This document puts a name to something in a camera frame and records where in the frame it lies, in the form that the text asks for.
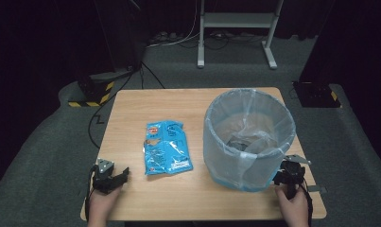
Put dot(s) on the trash bin with clear bag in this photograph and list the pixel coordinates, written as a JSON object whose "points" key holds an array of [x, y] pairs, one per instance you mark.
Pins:
{"points": [[241, 164]]}

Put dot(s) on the person's left hand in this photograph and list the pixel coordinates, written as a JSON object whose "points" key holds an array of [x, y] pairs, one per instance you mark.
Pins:
{"points": [[102, 205]]}

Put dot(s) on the blue snack packet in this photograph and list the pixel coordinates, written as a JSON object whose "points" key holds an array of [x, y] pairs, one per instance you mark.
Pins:
{"points": [[167, 148]]}

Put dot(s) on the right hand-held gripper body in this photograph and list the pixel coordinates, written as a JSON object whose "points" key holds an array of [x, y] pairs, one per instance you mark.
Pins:
{"points": [[292, 175]]}

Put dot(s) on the black base with yellow stripes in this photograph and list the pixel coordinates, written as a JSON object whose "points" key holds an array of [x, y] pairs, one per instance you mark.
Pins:
{"points": [[95, 91]]}

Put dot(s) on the black base with yellow mark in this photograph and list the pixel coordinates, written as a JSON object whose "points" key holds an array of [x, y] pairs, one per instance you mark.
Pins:
{"points": [[317, 94]]}

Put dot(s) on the power strip with plugs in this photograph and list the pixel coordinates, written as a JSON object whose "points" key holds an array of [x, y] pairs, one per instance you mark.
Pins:
{"points": [[166, 36]]}

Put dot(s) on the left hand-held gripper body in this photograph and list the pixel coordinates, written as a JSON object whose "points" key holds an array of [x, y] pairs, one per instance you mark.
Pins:
{"points": [[103, 179]]}

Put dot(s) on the person's right hand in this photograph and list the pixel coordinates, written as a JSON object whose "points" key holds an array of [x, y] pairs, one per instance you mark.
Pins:
{"points": [[292, 208]]}

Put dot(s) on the white metal stand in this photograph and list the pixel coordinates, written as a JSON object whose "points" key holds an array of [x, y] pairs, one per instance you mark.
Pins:
{"points": [[238, 19]]}

